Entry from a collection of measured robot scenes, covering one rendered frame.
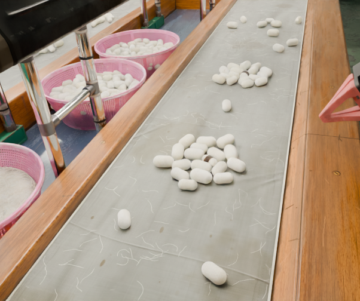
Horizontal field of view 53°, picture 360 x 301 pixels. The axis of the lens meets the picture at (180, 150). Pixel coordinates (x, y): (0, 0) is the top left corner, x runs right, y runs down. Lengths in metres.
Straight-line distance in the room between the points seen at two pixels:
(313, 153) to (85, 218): 0.38
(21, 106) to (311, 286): 0.75
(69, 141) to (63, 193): 0.32
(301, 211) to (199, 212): 0.14
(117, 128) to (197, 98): 0.23
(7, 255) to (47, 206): 0.09
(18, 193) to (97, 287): 0.26
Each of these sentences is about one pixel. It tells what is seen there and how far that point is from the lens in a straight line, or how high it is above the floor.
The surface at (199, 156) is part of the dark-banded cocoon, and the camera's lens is 0.63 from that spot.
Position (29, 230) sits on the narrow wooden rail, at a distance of 0.54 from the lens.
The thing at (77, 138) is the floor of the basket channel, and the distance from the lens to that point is 0.89.
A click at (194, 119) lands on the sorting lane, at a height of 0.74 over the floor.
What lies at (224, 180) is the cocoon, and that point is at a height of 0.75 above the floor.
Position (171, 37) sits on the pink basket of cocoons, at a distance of 1.24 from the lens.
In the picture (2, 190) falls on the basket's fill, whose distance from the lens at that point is 0.68.
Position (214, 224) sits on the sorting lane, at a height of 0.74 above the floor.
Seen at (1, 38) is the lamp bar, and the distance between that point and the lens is 0.25.
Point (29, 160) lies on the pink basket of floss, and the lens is 0.71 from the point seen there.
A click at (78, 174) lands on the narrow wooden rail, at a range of 0.61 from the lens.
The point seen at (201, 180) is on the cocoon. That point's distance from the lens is 0.58.
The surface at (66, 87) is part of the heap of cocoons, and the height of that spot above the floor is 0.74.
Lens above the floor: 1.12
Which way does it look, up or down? 35 degrees down
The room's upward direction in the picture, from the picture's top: 4 degrees counter-clockwise
